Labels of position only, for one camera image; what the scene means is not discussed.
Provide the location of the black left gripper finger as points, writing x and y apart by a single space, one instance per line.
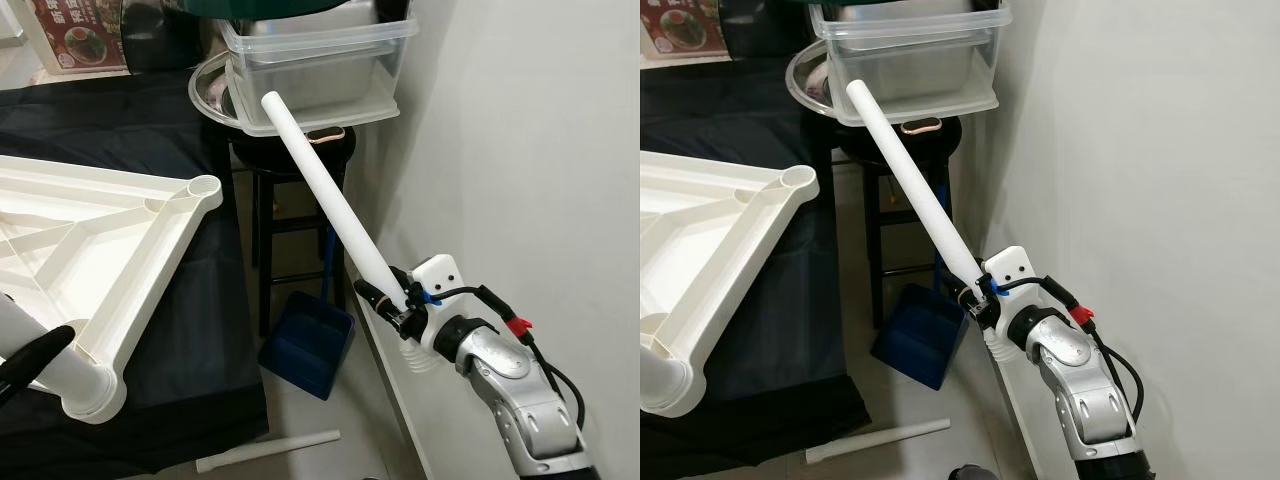
40 355

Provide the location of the white plastic table leg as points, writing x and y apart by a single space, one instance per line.
320 180
270 450
880 440
660 385
910 170
40 350

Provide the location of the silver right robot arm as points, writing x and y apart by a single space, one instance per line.
520 390
1080 380

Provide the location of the black tablecloth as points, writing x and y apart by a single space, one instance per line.
190 340
780 340

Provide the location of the black robot right foot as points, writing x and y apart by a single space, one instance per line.
970 472

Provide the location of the clear plastic storage box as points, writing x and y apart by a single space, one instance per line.
390 50
990 50

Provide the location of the green round lid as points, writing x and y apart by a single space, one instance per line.
260 5

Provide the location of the red food poster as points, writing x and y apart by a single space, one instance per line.
80 35
685 25

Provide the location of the shiny black round container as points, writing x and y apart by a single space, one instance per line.
760 25
160 35

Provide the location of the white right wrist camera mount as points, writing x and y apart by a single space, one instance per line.
1012 270
437 280

